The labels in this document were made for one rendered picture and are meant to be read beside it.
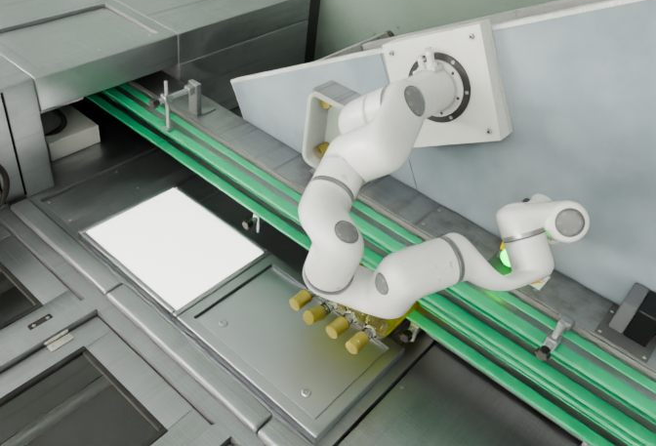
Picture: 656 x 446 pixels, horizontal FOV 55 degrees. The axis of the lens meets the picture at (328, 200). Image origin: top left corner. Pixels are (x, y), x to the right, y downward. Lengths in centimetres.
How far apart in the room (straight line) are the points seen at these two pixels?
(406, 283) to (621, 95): 58
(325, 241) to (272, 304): 72
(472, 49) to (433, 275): 54
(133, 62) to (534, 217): 136
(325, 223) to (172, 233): 94
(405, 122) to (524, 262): 32
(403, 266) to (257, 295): 75
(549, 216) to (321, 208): 41
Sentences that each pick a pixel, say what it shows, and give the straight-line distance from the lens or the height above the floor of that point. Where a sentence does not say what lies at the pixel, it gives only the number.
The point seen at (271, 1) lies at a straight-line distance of 244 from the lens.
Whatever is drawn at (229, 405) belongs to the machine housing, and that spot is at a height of 139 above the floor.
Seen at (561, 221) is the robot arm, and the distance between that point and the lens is 116.
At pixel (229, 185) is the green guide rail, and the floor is 94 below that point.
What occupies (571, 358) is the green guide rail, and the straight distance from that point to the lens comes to 140.
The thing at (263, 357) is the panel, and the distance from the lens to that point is 156.
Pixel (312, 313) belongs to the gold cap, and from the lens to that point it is 145.
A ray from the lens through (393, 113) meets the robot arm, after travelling 108.
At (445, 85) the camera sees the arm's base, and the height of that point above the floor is 85.
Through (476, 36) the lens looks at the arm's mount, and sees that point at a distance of 136.
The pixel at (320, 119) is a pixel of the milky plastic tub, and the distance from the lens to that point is 170.
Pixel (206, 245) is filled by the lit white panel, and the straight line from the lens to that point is 181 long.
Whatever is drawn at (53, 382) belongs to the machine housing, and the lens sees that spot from 163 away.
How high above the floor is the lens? 195
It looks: 40 degrees down
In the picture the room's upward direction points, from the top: 123 degrees counter-clockwise
